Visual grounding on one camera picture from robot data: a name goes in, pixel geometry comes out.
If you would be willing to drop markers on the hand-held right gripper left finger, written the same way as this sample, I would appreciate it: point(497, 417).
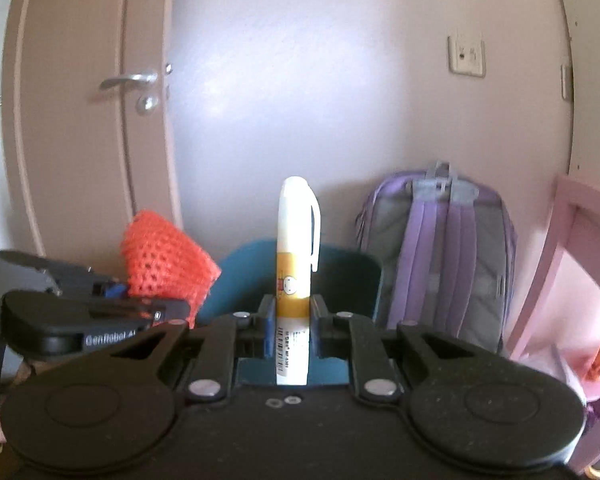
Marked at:
point(267, 327)

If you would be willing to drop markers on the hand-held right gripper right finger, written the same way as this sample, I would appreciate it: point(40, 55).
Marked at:
point(318, 327)

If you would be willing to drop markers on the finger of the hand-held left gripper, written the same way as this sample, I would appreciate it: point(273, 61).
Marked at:
point(55, 270)

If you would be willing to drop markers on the teal deer print waste bin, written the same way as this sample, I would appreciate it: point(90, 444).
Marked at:
point(345, 280)

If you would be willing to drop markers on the white yellow marker pen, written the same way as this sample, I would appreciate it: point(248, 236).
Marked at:
point(292, 260)

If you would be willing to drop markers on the red foam net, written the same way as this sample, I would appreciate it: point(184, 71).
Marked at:
point(165, 260)

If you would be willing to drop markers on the beige door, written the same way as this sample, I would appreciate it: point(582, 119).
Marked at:
point(80, 160)

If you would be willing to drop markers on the purple grey backpack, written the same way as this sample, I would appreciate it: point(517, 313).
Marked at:
point(440, 260)

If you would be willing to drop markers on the silver door lock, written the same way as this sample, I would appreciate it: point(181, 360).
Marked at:
point(147, 104)

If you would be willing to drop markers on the white papers under desk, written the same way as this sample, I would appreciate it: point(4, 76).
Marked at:
point(550, 365)

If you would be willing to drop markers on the pink desk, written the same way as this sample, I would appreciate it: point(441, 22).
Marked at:
point(570, 220)

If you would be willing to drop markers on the metal hinge plate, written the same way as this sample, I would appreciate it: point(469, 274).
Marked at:
point(566, 82)

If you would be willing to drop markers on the white bookshelf side panel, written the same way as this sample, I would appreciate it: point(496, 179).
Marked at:
point(590, 85)

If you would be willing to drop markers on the beige wall socket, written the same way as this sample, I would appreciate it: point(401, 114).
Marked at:
point(466, 55)

